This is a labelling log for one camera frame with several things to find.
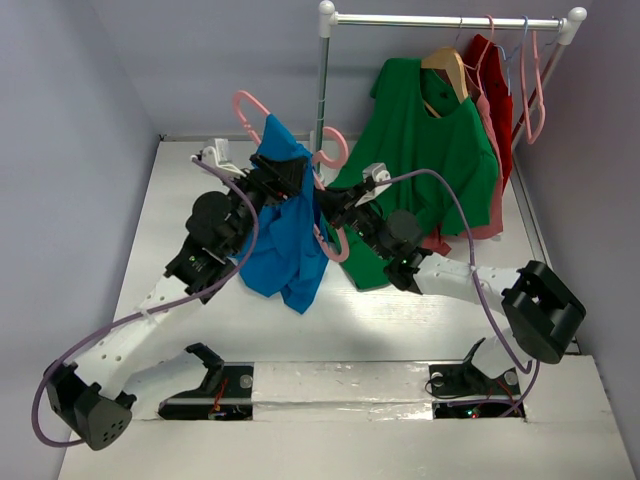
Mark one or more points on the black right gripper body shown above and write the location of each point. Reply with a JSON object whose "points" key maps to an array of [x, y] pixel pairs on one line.
{"points": [[344, 207]]}

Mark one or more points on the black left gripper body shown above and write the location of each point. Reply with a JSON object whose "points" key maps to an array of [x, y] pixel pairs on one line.
{"points": [[265, 192]]}

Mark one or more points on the blue t-shirt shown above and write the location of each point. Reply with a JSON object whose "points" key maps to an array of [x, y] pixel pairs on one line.
{"points": [[287, 258]]}

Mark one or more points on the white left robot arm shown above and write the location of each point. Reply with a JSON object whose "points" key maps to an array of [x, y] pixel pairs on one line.
{"points": [[85, 387]]}

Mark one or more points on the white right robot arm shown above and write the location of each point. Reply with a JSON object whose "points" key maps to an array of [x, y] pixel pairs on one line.
{"points": [[543, 314]]}

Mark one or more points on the pink t-shirt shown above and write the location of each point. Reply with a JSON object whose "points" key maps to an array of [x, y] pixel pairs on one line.
{"points": [[481, 195]]}

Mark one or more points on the green t-shirt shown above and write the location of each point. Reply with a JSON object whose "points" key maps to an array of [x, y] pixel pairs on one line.
{"points": [[417, 123]]}

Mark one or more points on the wooden hanger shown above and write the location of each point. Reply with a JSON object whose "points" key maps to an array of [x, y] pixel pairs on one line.
{"points": [[450, 62]]}

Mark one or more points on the red t-shirt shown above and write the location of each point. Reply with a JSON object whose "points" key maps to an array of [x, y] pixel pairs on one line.
{"points": [[497, 93]]}

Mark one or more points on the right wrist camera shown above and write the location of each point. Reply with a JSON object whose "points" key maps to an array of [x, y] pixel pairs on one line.
{"points": [[376, 178]]}

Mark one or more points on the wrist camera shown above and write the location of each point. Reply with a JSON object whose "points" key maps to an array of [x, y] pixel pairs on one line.
{"points": [[376, 178], [216, 153]]}

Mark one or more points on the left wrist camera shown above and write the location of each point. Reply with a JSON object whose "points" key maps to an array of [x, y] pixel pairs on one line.
{"points": [[216, 153]]}

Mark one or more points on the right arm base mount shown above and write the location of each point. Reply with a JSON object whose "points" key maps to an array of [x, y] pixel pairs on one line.
{"points": [[461, 391]]}

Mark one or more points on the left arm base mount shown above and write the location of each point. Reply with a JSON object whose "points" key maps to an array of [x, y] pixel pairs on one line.
{"points": [[224, 394]]}

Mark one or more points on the blue wire hanger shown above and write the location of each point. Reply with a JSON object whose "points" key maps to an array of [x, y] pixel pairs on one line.
{"points": [[509, 59]]}

